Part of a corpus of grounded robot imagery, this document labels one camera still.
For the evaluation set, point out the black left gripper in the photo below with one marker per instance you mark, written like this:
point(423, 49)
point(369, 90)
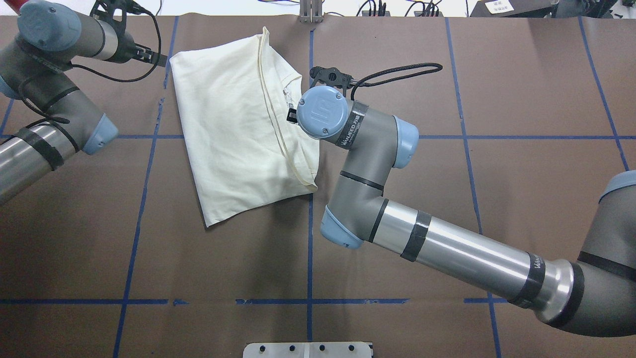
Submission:
point(126, 52)

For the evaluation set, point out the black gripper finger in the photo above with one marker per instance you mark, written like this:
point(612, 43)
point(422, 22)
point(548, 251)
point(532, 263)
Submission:
point(292, 116)

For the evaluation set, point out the cream long sleeve cat shirt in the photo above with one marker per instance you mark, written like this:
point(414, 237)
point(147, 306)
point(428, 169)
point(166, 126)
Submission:
point(233, 102)

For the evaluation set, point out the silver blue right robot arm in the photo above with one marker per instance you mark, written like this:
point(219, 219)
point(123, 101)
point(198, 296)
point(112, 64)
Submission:
point(593, 295)

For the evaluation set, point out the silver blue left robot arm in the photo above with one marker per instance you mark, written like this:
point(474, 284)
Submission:
point(33, 70)

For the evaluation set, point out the small black box device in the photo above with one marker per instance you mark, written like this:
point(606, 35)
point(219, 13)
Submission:
point(514, 8)

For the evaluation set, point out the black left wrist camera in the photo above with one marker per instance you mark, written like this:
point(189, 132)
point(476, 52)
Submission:
point(115, 11)

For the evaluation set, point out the aluminium frame post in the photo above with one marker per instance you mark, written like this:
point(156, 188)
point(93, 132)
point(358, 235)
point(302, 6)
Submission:
point(310, 11)

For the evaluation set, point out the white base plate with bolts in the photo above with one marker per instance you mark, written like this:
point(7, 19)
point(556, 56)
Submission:
point(355, 349)

